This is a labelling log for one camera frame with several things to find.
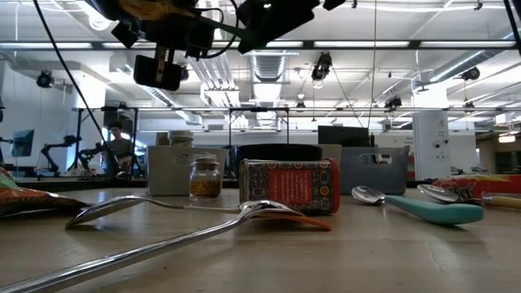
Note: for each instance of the red ramen noodle packet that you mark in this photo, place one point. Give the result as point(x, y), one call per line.
point(480, 185)

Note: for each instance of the orange snack packet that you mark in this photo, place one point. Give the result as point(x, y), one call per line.
point(36, 199)

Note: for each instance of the black background frame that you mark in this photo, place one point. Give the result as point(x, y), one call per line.
point(106, 109)
point(260, 109)

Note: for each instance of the silver ventilation duct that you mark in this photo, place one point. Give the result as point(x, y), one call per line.
point(447, 70)

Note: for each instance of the white pillar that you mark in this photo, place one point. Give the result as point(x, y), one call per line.
point(431, 142)

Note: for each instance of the black ceiling spotlight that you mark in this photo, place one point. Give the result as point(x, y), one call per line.
point(45, 80)
point(322, 65)
point(471, 73)
point(393, 102)
point(185, 73)

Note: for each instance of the person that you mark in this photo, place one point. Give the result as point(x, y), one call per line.
point(120, 148)

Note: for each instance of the red patterned tin box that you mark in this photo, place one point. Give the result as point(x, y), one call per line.
point(291, 185)

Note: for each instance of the long silver spoon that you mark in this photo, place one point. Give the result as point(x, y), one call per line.
point(122, 256)

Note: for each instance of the small glass spice jar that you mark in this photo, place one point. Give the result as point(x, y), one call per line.
point(205, 187)

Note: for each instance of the white plastic bin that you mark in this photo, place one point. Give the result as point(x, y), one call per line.
point(171, 175)

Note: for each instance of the blue-lit monitor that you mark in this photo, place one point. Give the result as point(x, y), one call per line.
point(23, 142)

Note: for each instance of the light grey plastic bin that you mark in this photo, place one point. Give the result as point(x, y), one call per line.
point(331, 151)

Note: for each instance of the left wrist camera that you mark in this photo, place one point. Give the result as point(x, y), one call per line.
point(156, 73)

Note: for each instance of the black monitor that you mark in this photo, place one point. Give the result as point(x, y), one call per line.
point(344, 136)

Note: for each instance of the dark grey plastic bin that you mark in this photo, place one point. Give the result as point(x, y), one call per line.
point(366, 179)

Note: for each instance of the ceiling air vent grille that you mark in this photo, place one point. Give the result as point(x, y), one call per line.
point(267, 67)

